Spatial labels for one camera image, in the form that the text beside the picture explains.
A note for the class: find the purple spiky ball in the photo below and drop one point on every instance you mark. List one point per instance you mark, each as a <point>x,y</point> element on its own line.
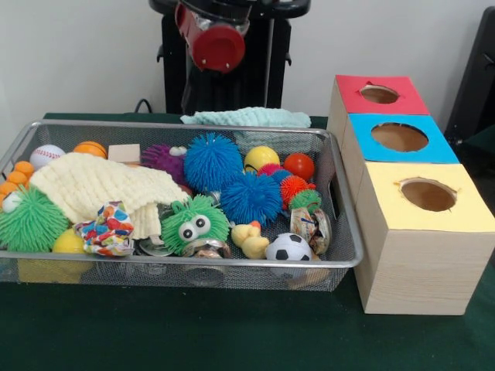
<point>162,160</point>

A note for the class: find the clear mesh bin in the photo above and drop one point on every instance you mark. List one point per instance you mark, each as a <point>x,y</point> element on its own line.
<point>193,275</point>

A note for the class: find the dark green tablecloth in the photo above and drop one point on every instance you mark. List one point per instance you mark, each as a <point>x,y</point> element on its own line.
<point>232,332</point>

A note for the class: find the cream waffle cloth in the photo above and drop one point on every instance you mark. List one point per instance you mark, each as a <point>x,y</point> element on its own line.
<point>93,185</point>

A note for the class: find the black chair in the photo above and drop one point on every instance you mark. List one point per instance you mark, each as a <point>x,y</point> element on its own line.
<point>478,85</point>

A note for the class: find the mint green cloth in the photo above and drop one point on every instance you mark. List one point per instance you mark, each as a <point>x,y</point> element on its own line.
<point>247,117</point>

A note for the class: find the small orange basketball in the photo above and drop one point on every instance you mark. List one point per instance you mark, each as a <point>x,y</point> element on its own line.
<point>91,148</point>

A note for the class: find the red ball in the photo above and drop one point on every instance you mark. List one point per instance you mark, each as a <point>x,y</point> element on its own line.
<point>299,166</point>

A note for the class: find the wooden box with three holes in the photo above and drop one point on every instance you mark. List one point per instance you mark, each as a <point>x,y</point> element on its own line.
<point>421,255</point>

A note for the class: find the yellow plush toy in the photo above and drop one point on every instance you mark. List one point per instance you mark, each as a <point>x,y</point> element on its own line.
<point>251,241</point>

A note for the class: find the large blue spiky ball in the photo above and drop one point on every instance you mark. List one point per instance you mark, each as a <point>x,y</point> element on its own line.
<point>251,199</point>

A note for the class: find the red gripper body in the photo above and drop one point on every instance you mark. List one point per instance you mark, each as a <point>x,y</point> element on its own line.
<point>216,48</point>

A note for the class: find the white baseball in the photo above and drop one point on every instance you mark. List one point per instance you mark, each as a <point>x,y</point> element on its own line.
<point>46,154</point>

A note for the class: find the green spiky ball with face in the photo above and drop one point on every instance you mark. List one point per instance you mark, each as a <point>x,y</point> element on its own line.
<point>195,226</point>

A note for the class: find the yellow-green ball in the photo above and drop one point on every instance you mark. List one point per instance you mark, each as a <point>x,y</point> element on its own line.
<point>261,158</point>

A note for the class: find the multicoloured patterned cloth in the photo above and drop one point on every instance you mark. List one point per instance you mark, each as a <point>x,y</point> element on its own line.
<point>108,232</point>

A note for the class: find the small soccer ball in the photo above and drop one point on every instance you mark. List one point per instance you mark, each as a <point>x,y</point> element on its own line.
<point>288,247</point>

